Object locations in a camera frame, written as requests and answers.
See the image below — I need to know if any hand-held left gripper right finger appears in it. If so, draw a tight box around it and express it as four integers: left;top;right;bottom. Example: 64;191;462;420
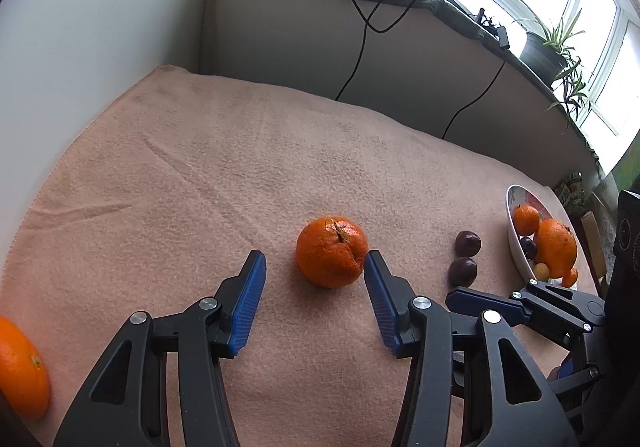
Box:
363;250;581;447

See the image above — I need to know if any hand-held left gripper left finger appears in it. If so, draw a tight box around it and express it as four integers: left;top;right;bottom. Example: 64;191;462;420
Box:
52;250;268;447

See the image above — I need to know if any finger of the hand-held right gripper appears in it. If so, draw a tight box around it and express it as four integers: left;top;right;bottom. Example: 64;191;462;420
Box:
545;357;603;415
445;278;608;348

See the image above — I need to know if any large orange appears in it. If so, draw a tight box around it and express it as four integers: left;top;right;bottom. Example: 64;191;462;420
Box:
532;218;578;279

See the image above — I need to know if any mandarin orange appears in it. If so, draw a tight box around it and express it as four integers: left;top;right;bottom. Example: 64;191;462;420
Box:
296;217;370;289

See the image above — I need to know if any floral white plate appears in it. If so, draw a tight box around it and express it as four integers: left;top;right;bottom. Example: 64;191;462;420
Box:
506;184;581;290

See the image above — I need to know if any small tangerine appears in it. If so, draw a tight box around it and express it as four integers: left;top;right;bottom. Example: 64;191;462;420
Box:
512;204;542;237

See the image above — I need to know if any green snack bag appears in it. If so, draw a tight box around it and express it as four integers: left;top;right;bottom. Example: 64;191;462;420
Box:
557;172;586;215

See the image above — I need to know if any pink blanket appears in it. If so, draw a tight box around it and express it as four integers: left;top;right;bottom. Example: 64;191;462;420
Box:
0;64;606;447

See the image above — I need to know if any potted spider plant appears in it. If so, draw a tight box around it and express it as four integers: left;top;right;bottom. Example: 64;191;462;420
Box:
505;0;601;162

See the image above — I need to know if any smooth orange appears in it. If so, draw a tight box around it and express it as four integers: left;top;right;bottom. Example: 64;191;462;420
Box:
0;314;52;420

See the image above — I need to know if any white board panel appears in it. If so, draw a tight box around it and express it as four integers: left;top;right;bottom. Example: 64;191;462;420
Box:
0;0;223;248

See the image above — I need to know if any black cable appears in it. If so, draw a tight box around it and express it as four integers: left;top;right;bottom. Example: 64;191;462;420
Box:
441;44;508;140
260;0;426;102

